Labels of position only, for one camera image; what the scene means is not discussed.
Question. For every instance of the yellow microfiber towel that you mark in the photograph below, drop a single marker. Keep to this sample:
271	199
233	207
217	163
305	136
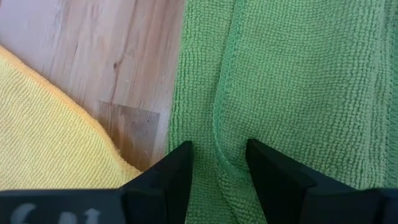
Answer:
46	140

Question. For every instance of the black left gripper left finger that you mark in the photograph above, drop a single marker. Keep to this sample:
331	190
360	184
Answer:
161	193

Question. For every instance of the green microfiber towel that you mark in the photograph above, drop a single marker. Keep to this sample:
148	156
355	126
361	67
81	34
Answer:
295	77

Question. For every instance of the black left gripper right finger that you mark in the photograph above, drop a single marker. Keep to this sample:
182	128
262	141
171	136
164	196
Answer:
280	186

